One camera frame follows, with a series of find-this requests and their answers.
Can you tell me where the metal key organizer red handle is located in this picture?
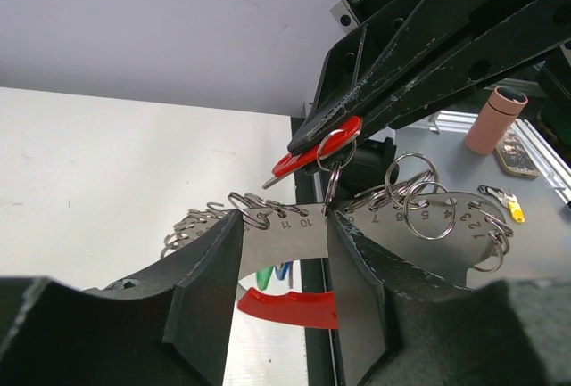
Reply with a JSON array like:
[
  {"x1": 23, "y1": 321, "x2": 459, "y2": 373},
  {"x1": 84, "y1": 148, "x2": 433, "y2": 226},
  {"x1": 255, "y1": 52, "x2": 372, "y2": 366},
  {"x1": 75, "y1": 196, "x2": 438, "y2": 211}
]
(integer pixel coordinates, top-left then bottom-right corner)
[{"x1": 163, "y1": 169, "x2": 517, "y2": 330}]

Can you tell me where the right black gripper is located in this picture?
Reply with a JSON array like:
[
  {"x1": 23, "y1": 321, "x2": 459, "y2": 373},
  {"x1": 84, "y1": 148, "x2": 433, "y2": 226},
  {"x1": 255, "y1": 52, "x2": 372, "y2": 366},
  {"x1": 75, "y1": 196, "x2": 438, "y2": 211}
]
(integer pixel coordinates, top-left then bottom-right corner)
[{"x1": 288, "y1": 0, "x2": 570, "y2": 152}]

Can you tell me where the red key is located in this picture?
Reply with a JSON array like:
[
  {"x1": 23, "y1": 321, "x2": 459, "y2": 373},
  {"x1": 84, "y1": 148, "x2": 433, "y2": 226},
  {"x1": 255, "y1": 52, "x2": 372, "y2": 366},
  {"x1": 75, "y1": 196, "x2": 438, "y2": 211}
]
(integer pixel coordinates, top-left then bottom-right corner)
[{"x1": 261, "y1": 116, "x2": 362, "y2": 190}]

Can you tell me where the pink cylinder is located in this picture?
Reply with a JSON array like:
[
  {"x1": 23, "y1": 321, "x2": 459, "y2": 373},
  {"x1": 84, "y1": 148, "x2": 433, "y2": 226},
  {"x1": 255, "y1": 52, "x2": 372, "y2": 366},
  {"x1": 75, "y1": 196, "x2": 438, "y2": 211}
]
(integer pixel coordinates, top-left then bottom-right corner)
[{"x1": 464, "y1": 86, "x2": 528, "y2": 155}]

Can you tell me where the yellow tagged key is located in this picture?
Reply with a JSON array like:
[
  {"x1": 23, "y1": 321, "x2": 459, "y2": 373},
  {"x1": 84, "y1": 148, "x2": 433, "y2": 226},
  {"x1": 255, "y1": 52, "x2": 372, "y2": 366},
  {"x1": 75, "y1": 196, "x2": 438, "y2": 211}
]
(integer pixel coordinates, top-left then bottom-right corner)
[{"x1": 477, "y1": 185, "x2": 525, "y2": 224}]

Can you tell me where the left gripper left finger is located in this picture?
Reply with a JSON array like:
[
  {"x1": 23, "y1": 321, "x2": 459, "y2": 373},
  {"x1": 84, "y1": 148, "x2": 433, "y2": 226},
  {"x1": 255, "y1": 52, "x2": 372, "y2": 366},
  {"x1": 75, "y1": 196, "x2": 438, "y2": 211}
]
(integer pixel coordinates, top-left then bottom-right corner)
[{"x1": 1, "y1": 213, "x2": 244, "y2": 385}]

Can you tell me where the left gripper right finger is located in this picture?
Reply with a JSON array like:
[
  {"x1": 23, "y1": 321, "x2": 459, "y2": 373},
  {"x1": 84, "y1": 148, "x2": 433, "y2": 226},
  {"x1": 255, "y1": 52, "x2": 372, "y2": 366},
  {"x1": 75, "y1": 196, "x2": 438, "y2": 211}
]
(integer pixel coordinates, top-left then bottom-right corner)
[{"x1": 327, "y1": 214, "x2": 570, "y2": 385}]

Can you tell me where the black gold plaque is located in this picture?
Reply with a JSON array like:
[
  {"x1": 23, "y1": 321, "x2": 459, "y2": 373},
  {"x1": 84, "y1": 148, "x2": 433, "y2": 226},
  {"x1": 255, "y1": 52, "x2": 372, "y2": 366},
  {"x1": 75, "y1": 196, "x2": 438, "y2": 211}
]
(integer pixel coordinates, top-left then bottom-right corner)
[{"x1": 494, "y1": 131, "x2": 541, "y2": 179}]

